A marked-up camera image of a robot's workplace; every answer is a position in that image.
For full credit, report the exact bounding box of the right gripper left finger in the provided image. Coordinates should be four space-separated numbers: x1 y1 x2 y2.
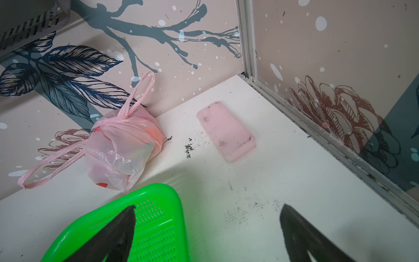
66 205 136 262

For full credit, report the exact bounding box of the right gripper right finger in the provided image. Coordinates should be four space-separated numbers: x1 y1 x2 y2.
279 204 353 262

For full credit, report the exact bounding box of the green plastic basket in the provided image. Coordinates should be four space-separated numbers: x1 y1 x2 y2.
42 183 190 262

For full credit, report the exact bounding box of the pink plastic bag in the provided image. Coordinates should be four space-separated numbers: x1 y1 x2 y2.
18 72 166 192

